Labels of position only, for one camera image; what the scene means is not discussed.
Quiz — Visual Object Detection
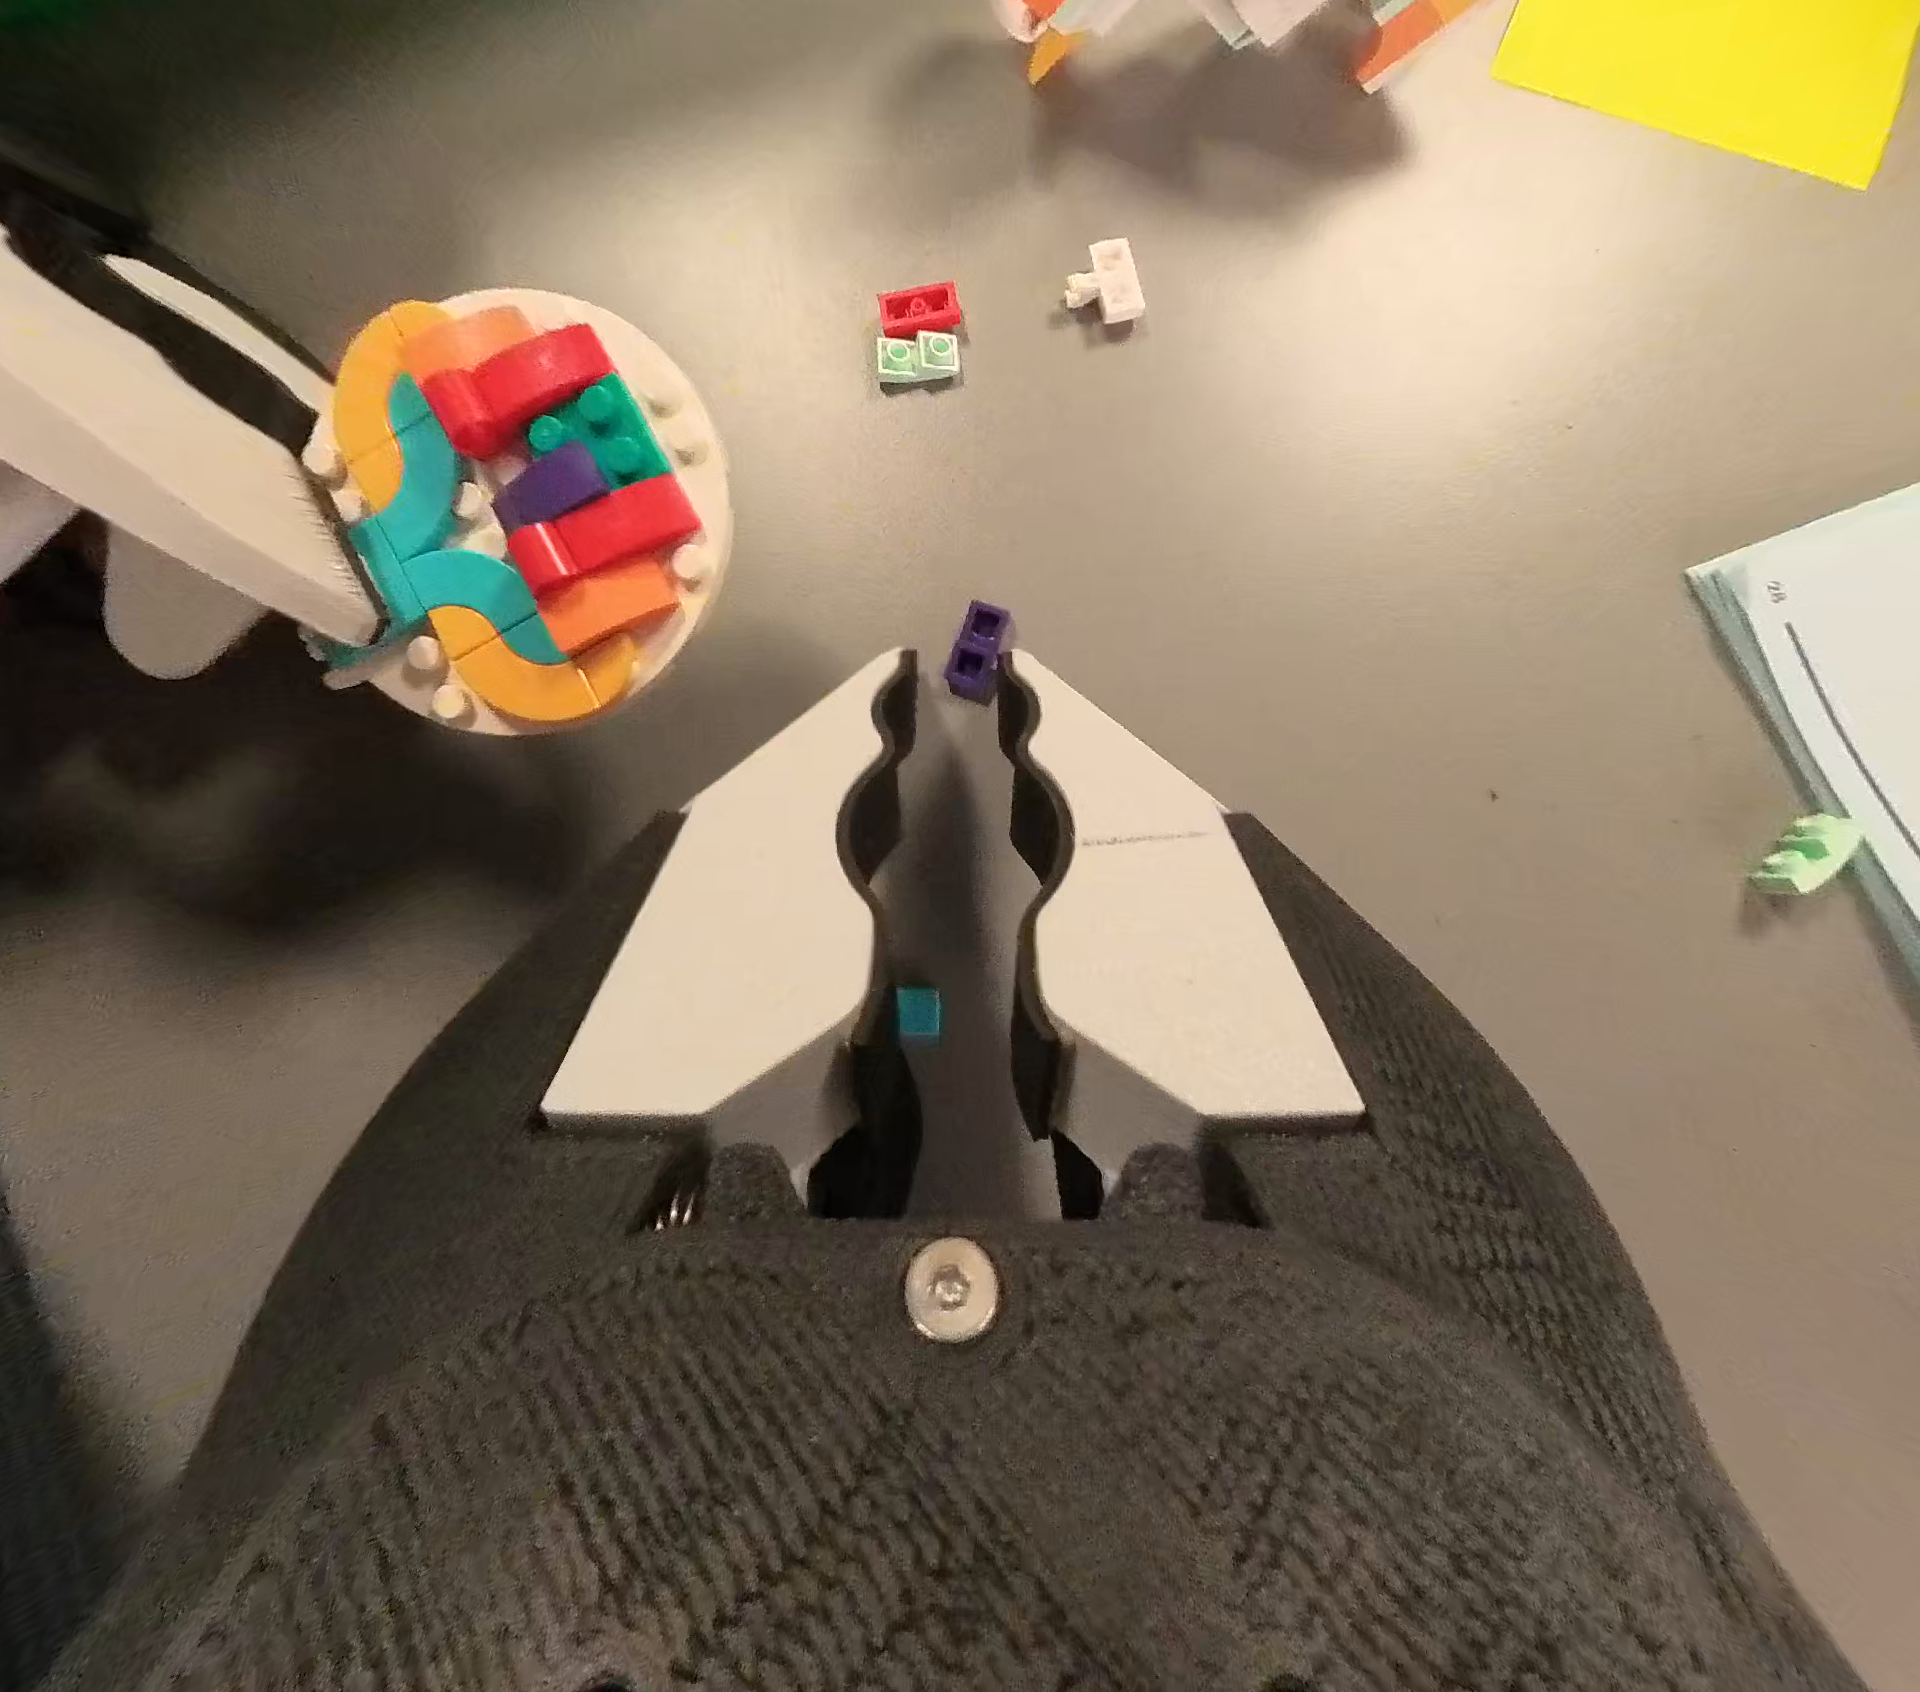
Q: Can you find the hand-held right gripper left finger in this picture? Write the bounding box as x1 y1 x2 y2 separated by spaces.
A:
537 647 921 1206

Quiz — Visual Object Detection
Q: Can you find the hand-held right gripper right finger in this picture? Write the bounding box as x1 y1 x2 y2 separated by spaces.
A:
997 648 1371 1196

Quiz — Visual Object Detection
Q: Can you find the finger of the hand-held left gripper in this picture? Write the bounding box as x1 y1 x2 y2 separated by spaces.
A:
0 132 389 693

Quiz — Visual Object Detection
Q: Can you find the purple lego brick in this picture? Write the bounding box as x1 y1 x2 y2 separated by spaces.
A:
942 601 1023 705

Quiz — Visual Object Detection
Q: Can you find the round colourful lego disc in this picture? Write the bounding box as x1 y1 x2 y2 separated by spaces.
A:
301 288 739 739

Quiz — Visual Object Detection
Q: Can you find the light green lego brick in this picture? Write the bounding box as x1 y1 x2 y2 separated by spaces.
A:
1745 811 1867 897

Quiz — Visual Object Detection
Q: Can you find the white lego clip piece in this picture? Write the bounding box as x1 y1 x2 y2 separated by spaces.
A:
1063 236 1155 326

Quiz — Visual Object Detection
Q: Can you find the lego instruction booklet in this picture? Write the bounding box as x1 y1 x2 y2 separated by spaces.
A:
1684 488 1920 983

